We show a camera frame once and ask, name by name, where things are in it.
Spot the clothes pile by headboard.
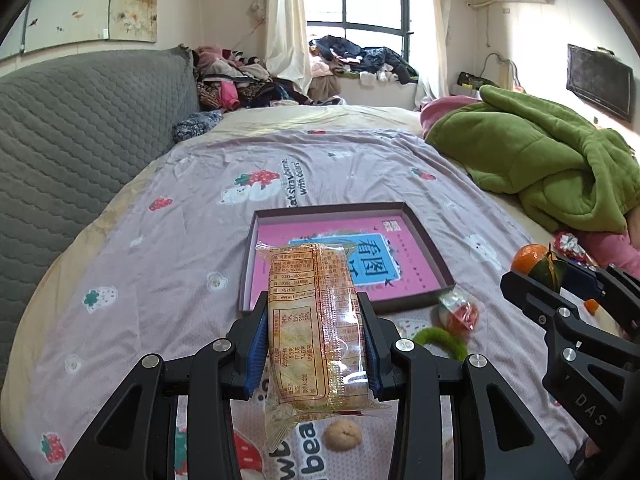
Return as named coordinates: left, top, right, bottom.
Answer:
left=191, top=44, right=312, bottom=113

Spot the green fuzzy ring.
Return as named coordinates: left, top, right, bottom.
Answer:
left=412, top=326, right=470, bottom=362

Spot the orange tangerine with leaves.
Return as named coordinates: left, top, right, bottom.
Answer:
left=511, top=244, right=567, bottom=292

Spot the wall television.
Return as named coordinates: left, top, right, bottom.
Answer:
left=566, top=44, right=634, bottom=122

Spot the grey quilted headboard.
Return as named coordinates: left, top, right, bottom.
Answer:
left=1, top=46, right=198, bottom=372

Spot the dark patterned cloth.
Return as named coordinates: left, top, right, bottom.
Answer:
left=172, top=110, right=222, bottom=143

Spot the floral wall painting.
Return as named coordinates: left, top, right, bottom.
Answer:
left=1, top=0, right=157, bottom=58

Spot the cracker pack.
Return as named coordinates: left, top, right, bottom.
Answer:
left=257, top=243, right=390, bottom=452

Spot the red surprise egg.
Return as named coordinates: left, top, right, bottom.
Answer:
left=438, top=286, right=480, bottom=338

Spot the walnut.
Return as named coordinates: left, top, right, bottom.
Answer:
left=323, top=418, right=362, bottom=453

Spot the green fleece blanket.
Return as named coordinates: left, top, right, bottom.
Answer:
left=425, top=86, right=639, bottom=233

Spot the pink pillow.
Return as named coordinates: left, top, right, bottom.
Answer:
left=578, top=232, right=640, bottom=278

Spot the candy wrappers pile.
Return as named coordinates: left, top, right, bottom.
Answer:
left=553, top=232, right=596, bottom=266

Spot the left cream curtain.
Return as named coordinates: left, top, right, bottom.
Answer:
left=265, top=0, right=311, bottom=93

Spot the dark shallow box tray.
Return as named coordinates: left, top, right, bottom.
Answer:
left=238, top=203, right=456, bottom=314

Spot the pink strawberry bedsheet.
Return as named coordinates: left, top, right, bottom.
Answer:
left=1, top=130, right=585, bottom=479

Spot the right cream curtain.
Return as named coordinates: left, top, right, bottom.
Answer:
left=410, top=0, right=451, bottom=110

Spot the cream curtain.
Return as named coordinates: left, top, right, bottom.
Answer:
left=265, top=0, right=311, bottom=93
left=410, top=0, right=451, bottom=110

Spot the clothes pile on windowsill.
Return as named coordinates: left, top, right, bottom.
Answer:
left=308, top=35, right=419, bottom=84

